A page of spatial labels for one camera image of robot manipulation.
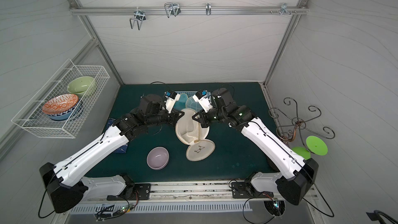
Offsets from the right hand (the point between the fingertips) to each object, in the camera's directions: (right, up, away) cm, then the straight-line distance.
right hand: (193, 116), depth 68 cm
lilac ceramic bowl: (-20, -25, +15) cm, 35 cm away
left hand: (-5, +1, +1) cm, 5 cm away
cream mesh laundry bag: (-3, -10, +16) cm, 19 cm away
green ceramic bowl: (-55, +14, +4) cm, 57 cm away
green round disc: (+46, -9, -13) cm, 48 cm away
